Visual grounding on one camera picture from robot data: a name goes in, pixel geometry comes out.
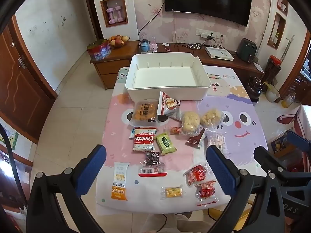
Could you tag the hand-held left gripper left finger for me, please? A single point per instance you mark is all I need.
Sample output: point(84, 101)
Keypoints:
point(93, 168)

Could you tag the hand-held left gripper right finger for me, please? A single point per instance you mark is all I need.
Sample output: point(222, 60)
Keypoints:
point(220, 172)

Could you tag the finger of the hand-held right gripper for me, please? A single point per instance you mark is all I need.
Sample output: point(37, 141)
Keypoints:
point(267, 156)
point(297, 138)

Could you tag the white orange snack bar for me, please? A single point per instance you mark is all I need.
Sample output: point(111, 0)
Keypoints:
point(119, 187)

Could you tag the purple print clear packet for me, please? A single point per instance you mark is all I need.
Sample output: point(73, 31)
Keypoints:
point(216, 139)

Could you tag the brown snack packet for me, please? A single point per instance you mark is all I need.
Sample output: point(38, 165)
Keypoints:
point(195, 140)

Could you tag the small yellow snack packet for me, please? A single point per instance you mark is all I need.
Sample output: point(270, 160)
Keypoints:
point(173, 192)

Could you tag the small blue snack packet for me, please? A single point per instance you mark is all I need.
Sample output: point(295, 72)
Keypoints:
point(132, 134)

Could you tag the round floss bun clear bag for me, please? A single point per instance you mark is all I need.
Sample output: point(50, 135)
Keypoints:
point(211, 117)

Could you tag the long floss bun clear bag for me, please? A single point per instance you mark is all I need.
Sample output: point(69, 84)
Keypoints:
point(190, 123)

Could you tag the red white barcode packet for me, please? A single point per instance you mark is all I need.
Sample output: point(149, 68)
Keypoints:
point(151, 171)

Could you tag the red white biscuit packet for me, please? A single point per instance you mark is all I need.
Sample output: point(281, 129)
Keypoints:
point(144, 139)

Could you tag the dark chocolate snack packet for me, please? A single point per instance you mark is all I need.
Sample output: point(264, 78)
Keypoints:
point(152, 159)

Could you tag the green snack packet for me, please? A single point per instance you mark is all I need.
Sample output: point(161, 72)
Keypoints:
point(165, 143)

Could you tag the small orange red snack packet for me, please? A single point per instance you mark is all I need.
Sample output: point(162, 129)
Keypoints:
point(175, 130)

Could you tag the orange snack tray pack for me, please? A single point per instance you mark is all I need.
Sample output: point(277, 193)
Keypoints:
point(144, 111)

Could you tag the red white bread packet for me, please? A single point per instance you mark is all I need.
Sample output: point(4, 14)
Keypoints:
point(167, 106)

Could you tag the white plastic storage bin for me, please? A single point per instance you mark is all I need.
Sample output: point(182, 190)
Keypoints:
point(167, 77)

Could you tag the yellow oil bottle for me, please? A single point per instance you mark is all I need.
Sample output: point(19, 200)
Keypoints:
point(288, 100)

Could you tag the yellow stool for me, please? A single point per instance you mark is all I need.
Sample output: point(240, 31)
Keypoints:
point(228, 217)

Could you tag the cartoon printed tablecloth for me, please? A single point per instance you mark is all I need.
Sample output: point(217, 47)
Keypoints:
point(116, 128)

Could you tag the white plastic jug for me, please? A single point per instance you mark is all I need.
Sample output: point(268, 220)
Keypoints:
point(272, 93)

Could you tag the dark brown urn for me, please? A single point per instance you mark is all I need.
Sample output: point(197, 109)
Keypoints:
point(254, 88)

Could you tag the dark canister red lid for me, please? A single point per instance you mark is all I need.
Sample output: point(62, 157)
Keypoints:
point(272, 69)

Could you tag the wooden cabinet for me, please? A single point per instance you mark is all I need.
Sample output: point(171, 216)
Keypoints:
point(113, 74)

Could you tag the dark green air fryer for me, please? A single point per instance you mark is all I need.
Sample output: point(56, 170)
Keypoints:
point(246, 49)

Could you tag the brown wooden door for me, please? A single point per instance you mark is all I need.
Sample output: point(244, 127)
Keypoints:
point(17, 85)

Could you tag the white flat box device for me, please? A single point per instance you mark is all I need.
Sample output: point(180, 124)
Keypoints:
point(218, 53)

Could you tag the red round tin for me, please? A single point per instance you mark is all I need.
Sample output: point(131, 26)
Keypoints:
point(99, 51)

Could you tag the fruit bowl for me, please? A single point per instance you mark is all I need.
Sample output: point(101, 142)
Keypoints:
point(118, 41)

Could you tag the blue snow globe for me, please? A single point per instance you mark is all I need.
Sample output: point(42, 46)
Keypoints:
point(144, 46)

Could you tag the pink toy figure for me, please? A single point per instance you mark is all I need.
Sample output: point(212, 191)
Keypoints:
point(153, 46)

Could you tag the pink dumbbell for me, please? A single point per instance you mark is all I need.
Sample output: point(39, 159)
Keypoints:
point(111, 17)
point(119, 14)

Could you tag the wood framed wall niche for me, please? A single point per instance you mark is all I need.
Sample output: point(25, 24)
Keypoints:
point(271, 31)
point(103, 12)

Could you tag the white wall sockets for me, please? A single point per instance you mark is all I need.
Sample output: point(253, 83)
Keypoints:
point(203, 32)

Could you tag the black wall television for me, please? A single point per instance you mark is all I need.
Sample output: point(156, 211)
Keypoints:
point(209, 0)

